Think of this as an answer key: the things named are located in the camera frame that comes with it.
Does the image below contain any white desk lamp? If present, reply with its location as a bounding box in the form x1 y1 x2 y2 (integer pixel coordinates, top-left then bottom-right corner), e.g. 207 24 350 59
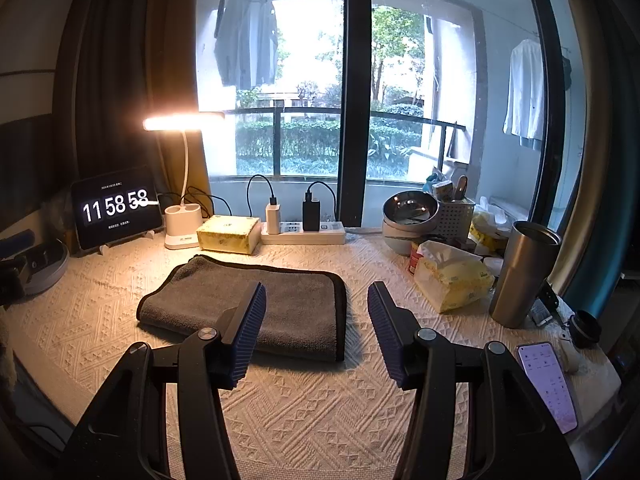
143 112 227 251

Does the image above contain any dark curtain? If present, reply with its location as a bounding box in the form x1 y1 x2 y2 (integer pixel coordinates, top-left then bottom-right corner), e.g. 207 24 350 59
53 0 211 196

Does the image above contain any white hanging shirt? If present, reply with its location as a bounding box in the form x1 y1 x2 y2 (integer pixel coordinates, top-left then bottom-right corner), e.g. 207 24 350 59
502 38 546 152

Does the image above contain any smartphone with lit screen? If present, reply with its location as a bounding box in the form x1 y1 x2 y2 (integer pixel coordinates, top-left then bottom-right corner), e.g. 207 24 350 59
516 342 579 435

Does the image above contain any grey round device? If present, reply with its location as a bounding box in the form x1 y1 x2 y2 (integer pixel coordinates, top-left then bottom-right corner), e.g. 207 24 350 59
0 238 70 297

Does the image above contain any stainless steel tumbler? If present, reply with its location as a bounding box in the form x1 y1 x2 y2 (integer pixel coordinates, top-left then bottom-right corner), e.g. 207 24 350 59
489 220 562 330

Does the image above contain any grey ceramic bowl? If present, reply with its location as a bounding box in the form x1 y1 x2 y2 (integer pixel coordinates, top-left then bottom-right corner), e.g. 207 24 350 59
382 218 439 257

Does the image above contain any yellow plastic bag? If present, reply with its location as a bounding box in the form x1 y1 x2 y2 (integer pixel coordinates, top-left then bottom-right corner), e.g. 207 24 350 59
469 197 514 257

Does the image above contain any grey hanging shirt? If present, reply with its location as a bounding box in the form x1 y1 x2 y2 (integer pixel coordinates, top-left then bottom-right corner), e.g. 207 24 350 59
213 0 280 91

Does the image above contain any yellow tissue box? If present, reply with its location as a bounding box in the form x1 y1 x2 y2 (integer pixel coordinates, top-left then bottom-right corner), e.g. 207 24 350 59
196 214 263 254

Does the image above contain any black charger plug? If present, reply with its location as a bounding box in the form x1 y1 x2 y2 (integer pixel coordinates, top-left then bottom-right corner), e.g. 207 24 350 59
302 199 322 233

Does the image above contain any tablet clock display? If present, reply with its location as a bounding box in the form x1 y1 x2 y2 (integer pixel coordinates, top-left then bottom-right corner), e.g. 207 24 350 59
70 165 166 252

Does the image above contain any white power strip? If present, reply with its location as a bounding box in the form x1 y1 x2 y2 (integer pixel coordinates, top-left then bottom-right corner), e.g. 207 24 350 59
260 220 347 246

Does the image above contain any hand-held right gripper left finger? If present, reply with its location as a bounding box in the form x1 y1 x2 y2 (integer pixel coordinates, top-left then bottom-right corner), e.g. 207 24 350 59
54 281 268 480

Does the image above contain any grey towel with black trim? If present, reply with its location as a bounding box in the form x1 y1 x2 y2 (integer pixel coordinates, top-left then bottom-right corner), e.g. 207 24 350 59
137 254 348 363

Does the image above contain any black round lid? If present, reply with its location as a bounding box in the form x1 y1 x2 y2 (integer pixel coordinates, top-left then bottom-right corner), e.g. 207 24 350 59
570 310 604 350

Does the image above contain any cream textured tablecloth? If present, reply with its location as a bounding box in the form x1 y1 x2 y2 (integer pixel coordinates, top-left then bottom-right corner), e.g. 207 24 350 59
4 230 623 480

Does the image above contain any stainless steel bowl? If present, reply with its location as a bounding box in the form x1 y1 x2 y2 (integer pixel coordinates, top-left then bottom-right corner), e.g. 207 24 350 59
382 190 441 235

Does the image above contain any white perforated basket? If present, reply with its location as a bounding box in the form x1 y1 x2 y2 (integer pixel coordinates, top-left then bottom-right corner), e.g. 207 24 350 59
431 195 477 241

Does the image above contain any yellow soft tissue pack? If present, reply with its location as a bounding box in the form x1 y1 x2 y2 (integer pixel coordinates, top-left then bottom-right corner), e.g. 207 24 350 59
413 240 496 315

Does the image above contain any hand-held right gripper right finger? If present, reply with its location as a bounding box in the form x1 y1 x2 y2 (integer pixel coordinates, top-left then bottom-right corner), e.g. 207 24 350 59
367 281 582 480

